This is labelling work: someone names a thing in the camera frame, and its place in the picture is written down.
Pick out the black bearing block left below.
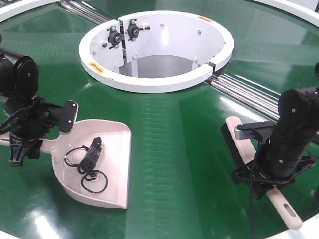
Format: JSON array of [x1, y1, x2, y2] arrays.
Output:
[[108, 25, 122, 49]]

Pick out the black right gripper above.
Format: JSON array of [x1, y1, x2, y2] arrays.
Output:
[[232, 124, 316, 199]]

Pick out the chrome conveyor rollers right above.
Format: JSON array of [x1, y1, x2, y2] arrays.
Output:
[[204, 74, 281, 121]]

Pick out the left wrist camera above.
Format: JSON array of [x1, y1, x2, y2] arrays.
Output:
[[58, 100, 78, 133]]

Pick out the black cable bundle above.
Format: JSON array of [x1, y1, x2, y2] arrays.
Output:
[[64, 136, 109, 194]]

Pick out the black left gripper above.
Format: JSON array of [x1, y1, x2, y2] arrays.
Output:
[[0, 96, 63, 167]]

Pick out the black bearing block right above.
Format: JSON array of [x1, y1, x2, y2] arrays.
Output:
[[127, 19, 151, 41]]

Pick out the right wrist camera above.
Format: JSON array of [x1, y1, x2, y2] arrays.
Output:
[[234, 121, 275, 141]]

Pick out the pink hand brush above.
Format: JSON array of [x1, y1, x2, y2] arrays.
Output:
[[225, 116, 303, 230]]

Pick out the white inner conveyor ring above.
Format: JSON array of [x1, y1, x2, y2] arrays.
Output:
[[78, 10, 235, 94]]

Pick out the chrome conveyor rollers rear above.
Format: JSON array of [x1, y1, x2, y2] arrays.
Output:
[[57, 0, 110, 24]]

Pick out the white outer conveyor rim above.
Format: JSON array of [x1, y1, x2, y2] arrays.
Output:
[[255, 0, 319, 27]]

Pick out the pink plastic dustpan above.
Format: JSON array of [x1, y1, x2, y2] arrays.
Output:
[[0, 119, 132, 209]]

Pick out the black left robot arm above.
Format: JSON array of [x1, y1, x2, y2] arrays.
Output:
[[0, 48, 62, 167]]

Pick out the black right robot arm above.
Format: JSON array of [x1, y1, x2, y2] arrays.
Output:
[[229, 87, 319, 199]]

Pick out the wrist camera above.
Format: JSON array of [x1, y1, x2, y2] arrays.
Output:
[[58, 100, 78, 133], [234, 121, 275, 141]]

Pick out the black bearing block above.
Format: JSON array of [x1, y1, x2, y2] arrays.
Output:
[[127, 19, 151, 41], [108, 25, 122, 49]]

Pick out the white outer rim left segment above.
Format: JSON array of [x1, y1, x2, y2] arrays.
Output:
[[0, 0, 57, 22]]

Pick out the chrome conveyor rollers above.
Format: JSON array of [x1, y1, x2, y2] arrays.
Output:
[[57, 0, 110, 24], [204, 74, 281, 121]]

